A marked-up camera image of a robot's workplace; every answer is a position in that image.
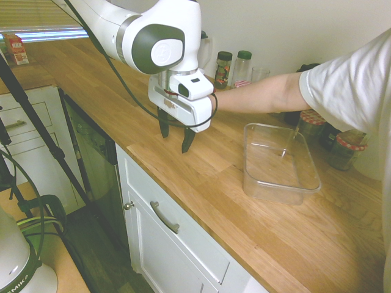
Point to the white kitchen cabinet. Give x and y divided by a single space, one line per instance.
171 256

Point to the person's bare forearm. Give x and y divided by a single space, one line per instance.
259 94

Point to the clear drinking glass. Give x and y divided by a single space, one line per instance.
260 74

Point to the clear plastic rectangular container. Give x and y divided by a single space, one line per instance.
308 171

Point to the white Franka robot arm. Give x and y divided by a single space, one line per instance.
100 21

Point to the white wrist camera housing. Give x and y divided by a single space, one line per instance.
198 88

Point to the red carton box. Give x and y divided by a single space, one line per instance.
17 50

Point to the black object by wall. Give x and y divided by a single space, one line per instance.
308 67

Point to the clear jar green lid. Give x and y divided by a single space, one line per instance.
242 68

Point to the spice jar black lid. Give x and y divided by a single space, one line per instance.
223 70

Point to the white window blind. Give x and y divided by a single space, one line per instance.
33 12

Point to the dark glass jar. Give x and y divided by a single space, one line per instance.
328 135

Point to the white drawer unit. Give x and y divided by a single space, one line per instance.
36 97

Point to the silver cabinet knob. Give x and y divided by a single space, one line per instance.
129 205

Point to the black camera tripod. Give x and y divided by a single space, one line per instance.
33 113

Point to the white Franka robot base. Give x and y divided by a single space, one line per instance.
15 262

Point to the jar red checkered lid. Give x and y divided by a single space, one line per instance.
346 152
310 125

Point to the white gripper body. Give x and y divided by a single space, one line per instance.
200 113

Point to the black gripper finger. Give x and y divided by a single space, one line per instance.
164 125
187 140

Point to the translucent white blender pitcher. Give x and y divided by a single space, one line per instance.
205 52

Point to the dark dishwasher front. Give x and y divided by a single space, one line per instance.
91 146

